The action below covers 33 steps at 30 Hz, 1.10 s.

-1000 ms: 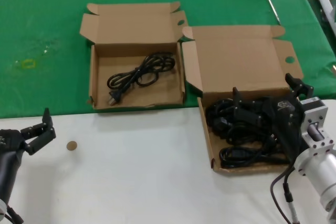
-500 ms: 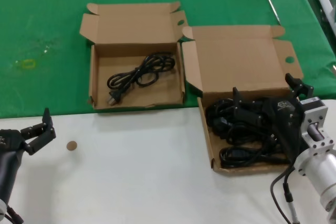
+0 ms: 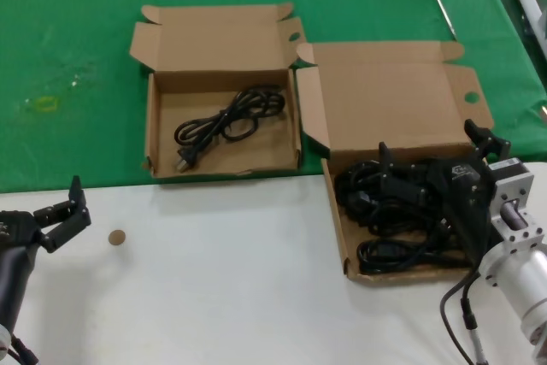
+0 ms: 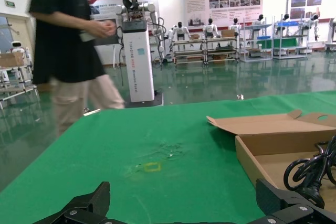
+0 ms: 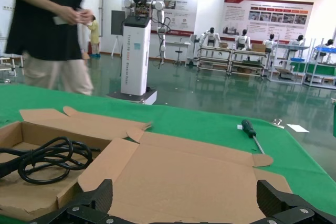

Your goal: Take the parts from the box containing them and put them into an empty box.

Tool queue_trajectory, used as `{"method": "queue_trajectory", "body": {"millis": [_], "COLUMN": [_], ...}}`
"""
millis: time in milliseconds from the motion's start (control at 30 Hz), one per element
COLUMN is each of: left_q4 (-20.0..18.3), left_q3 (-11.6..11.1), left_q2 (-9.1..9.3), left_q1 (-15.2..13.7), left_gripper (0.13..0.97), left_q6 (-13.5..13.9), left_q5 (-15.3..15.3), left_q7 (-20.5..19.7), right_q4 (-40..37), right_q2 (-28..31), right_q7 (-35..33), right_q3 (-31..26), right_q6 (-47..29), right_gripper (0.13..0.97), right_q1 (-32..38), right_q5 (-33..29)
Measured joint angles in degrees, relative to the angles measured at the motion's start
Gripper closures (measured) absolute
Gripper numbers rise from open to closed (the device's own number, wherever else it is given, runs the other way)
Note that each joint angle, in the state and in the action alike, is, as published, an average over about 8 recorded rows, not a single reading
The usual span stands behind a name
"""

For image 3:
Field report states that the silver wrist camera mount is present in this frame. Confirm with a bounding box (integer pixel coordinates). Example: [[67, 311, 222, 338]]
[[485, 158, 547, 255]]

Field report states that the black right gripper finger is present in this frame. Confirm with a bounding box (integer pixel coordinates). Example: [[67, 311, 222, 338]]
[[377, 140, 428, 207], [462, 118, 512, 165]]

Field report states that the open brown cardboard box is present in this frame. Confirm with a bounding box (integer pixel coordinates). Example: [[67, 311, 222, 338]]
[[294, 39, 497, 284], [129, 1, 308, 179]]

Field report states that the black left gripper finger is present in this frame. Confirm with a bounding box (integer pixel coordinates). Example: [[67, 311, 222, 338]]
[[32, 174, 92, 254]]

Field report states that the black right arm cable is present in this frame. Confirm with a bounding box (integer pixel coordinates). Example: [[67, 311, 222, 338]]
[[439, 268, 491, 365]]

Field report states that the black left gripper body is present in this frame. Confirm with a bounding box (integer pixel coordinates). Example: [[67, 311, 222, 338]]
[[0, 209, 44, 333]]

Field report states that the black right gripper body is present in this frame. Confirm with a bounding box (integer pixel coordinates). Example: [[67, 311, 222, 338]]
[[425, 156, 497, 266]]

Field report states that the grey metal frame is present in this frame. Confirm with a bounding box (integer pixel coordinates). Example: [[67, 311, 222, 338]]
[[515, 0, 547, 58]]

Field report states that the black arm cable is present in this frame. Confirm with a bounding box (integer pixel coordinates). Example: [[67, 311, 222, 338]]
[[0, 333, 39, 365], [439, 268, 491, 365]]

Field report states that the green table cloth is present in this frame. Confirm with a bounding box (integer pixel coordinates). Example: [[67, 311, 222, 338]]
[[0, 0, 547, 193]]

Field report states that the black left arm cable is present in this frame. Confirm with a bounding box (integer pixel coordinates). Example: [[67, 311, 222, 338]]
[[0, 333, 39, 365]]

